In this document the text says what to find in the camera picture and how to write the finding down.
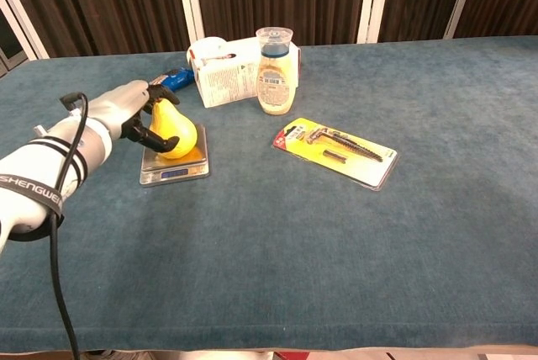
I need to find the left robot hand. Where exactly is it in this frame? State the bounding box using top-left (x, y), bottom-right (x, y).
top-left (86, 79), bottom-right (182, 154)

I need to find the yellow pear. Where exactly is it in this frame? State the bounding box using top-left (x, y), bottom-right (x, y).
top-left (150, 98), bottom-right (198, 161)

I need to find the silver digital kitchen scale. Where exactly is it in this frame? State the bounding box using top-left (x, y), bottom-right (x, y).
top-left (139, 123), bottom-right (211, 188)

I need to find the blue snack packet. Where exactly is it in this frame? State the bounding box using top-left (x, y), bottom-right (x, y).
top-left (149, 66), bottom-right (196, 91)

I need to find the white round cup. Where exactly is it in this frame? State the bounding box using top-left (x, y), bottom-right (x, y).
top-left (186, 35), bottom-right (228, 65)

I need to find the white printed carton box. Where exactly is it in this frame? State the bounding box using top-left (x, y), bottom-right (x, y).
top-left (191, 37), bottom-right (302, 109)

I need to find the yellowish bottle with clear cap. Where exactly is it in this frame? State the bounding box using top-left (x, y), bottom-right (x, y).
top-left (255, 26), bottom-right (294, 116)

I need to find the blue table cloth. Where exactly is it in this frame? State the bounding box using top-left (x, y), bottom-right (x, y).
top-left (0, 34), bottom-right (538, 353)

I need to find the yellow razor blister pack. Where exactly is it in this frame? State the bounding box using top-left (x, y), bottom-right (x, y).
top-left (272, 117), bottom-right (399, 192)

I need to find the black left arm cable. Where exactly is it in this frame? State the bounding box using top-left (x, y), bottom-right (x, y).
top-left (49, 92), bottom-right (90, 360)

